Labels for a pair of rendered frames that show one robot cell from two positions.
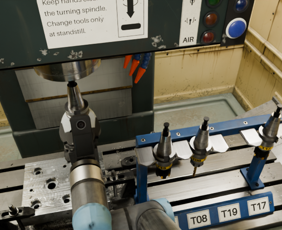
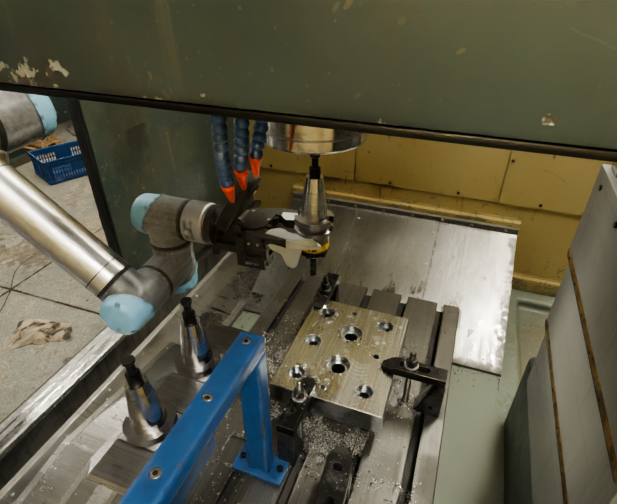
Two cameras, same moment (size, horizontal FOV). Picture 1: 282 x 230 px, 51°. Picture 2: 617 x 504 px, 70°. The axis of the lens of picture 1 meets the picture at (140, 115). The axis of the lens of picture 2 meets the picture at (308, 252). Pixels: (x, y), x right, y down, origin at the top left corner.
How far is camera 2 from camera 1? 102 cm
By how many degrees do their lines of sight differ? 89
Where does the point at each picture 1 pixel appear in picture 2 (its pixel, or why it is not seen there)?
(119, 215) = (158, 262)
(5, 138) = not seen: hidden behind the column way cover
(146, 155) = (217, 336)
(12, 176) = (419, 329)
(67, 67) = not seen: hidden behind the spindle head
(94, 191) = (167, 203)
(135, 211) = (144, 273)
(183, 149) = (173, 390)
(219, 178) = not seen: outside the picture
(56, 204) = (312, 329)
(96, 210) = (147, 199)
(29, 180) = (372, 316)
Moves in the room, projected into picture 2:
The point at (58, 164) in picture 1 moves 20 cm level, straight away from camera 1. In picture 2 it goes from (385, 351) to (481, 362)
